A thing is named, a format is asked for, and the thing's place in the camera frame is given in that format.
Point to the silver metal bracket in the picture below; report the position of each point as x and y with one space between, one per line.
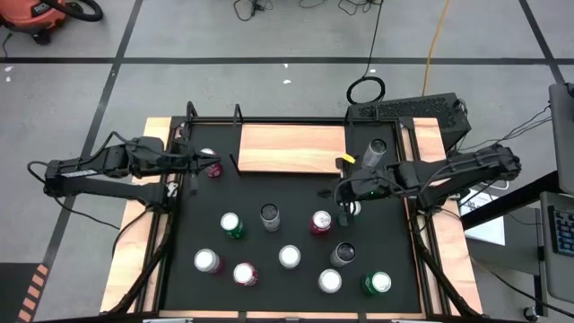
417 321
168 320

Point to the white paper sheet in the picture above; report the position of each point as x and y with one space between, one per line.
486 229

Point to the silver Celsius Peach Vibe can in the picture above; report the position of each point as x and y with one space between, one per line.
270 215

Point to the black caster wheel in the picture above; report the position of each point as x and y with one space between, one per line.
530 313

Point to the black table mat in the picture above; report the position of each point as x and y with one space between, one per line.
278 291

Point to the green Sprite can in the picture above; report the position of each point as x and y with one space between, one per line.
355 208
380 281
229 221

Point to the orange shop vacuum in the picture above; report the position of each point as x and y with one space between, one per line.
27 13

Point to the tall silver energy drink can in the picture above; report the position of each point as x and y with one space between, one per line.
344 252
373 154

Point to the pink and silver can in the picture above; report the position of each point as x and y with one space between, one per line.
329 281
206 260
289 256

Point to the wooden shelf with black legs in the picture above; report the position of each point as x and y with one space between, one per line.
291 148

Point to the grey monitor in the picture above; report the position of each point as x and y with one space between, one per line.
562 134

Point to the black bar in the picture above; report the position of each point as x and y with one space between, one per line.
507 204

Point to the grey keyboard console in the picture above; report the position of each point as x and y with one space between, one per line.
549 269

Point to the black perforated computer case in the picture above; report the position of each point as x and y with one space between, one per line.
403 107

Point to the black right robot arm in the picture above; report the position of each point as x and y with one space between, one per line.
471 163

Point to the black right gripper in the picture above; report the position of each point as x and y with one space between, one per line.
365 184

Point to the yellow tag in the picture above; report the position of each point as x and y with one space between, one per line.
348 158

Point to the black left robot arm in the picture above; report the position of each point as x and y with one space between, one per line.
112 188

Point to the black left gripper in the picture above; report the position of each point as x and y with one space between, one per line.
181 157

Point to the red Coca-Cola Star Wars can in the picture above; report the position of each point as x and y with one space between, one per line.
321 220

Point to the black mat with orange stripes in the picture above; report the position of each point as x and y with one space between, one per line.
13 296

